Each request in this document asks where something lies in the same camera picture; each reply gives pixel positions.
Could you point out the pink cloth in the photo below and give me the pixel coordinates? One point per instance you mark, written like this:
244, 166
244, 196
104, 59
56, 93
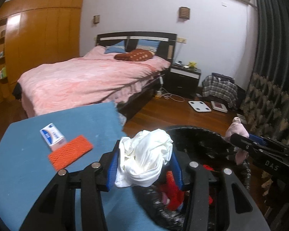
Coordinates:
236, 127

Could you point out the wooden wardrobe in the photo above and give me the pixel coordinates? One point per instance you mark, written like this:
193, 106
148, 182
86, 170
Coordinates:
38, 36

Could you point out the red-brown dotted pillow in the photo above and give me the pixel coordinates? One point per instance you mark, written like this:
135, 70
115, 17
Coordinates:
134, 55

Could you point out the patterned curtain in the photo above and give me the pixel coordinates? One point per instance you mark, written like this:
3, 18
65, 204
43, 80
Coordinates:
265, 105

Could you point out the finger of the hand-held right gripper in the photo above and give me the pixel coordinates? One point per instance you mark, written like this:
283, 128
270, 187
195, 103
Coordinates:
257, 140
267, 164

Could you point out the red cloth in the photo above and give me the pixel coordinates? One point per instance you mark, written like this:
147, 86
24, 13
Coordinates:
172, 197

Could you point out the bed with pink duvet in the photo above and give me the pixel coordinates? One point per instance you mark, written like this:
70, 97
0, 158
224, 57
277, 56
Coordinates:
86, 79

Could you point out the black laundry basket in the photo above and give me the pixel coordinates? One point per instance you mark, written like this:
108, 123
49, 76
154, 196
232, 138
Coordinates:
202, 139

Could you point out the black cloth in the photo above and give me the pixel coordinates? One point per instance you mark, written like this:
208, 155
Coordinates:
17, 91

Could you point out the wall socket strip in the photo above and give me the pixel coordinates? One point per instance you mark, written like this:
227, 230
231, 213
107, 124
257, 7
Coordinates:
181, 40

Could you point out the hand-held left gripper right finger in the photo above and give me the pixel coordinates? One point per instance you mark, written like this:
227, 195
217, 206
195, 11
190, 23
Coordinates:
175, 173

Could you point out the plain blue pillow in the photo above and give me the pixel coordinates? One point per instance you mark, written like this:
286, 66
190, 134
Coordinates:
115, 48

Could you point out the white and blue box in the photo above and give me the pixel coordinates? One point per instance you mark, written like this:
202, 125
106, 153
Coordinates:
51, 134

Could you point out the white bathroom scale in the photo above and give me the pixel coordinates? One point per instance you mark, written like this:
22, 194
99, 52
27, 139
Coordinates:
199, 105

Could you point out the hanging white charger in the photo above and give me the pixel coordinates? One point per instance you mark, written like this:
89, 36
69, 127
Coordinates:
161, 80

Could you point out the brown wall lamp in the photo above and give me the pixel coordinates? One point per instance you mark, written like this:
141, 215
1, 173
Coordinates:
96, 19
184, 12

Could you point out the dark nightstand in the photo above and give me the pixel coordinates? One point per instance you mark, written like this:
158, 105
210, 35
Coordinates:
183, 81

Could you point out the patterned blue pillow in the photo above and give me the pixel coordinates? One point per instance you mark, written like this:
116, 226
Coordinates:
148, 45

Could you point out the dark grey curtain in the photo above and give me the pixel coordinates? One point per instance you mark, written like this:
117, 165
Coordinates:
274, 28

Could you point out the pink and white scale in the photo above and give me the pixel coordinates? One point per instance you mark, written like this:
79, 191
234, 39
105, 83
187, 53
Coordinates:
219, 106

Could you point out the yellow toy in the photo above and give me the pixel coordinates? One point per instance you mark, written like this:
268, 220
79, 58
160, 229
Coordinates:
192, 64

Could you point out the white smooth cloth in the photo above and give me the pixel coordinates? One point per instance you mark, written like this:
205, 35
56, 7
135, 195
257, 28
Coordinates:
144, 158

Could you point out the plaid bag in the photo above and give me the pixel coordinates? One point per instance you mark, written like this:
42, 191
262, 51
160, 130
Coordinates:
219, 89

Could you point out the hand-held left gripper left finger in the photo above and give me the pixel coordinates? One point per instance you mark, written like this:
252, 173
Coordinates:
112, 170

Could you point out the orange foam net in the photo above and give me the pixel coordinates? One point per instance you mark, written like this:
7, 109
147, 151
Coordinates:
71, 151

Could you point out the white power strip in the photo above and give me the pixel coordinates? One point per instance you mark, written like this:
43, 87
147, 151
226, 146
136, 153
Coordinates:
159, 93

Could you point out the dark bed frame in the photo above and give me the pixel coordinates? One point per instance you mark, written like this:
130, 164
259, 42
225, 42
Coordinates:
134, 35

